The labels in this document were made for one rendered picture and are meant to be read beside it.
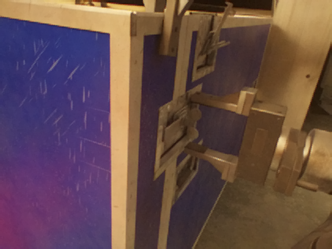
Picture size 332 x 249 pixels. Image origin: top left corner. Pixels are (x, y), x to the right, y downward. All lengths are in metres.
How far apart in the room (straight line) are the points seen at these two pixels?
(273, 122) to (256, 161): 0.07
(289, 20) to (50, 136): 1.44
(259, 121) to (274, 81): 1.28
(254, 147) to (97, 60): 0.27
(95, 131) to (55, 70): 0.09
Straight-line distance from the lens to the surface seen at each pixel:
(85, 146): 0.36
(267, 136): 0.42
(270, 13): 1.39
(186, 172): 0.61
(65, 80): 0.34
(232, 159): 0.47
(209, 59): 0.55
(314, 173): 0.41
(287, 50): 1.66
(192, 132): 0.48
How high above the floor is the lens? 0.97
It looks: 25 degrees down
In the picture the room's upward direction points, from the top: 5 degrees clockwise
